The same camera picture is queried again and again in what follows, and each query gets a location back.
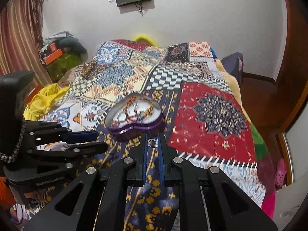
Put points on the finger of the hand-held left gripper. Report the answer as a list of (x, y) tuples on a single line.
[(91, 147), (81, 136)]

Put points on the pile of clutter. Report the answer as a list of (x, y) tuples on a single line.
[(55, 41)]

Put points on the orange box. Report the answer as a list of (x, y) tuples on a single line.
[(53, 56)]

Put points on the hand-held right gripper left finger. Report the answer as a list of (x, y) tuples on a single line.
[(144, 160)]

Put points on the striped brown curtain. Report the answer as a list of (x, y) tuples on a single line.
[(16, 33)]

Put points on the pink slipper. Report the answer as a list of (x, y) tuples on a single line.
[(281, 173)]

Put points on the orange cloth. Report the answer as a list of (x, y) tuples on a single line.
[(6, 192)]

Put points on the grey garment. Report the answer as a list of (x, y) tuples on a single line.
[(72, 44)]

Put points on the purple heart-shaped jewelry box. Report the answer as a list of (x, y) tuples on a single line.
[(134, 130)]

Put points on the yellow cloth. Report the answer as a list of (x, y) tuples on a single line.
[(45, 98)]

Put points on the green patterned cloth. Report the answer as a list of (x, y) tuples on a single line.
[(62, 66)]

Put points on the colourful patchwork blanket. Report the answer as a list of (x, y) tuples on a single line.
[(211, 115)]

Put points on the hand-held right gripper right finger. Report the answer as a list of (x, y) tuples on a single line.
[(160, 160)]

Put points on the brown wooden door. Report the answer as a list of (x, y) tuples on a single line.
[(293, 65)]

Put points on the magenta cloth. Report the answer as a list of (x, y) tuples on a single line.
[(268, 204)]

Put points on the red object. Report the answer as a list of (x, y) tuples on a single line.
[(32, 96)]

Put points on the yellow fuzzy object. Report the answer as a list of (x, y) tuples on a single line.
[(144, 38)]

